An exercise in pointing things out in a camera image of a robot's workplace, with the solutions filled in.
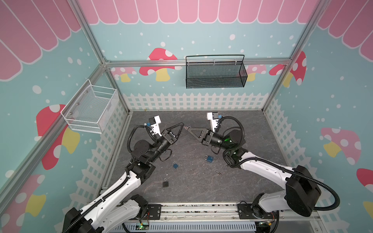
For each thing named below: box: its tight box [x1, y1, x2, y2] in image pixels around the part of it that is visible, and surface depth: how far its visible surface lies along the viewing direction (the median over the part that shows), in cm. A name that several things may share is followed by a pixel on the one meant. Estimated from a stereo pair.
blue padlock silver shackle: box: [203, 154, 214, 163], surface depth 94 cm
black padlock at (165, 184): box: [162, 177, 169, 188], surface depth 86 cm
